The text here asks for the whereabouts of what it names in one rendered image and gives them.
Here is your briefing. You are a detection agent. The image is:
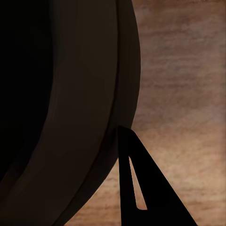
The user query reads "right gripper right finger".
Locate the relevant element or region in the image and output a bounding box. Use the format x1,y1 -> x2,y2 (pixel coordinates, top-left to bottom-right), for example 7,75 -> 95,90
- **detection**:
118,125 -> 197,226

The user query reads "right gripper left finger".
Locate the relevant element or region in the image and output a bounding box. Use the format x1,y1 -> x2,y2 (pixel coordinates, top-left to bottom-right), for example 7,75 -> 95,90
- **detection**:
0,125 -> 24,181

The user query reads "cauldron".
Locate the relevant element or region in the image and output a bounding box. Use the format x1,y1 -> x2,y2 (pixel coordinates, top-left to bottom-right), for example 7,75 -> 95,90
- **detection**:
0,0 -> 141,226

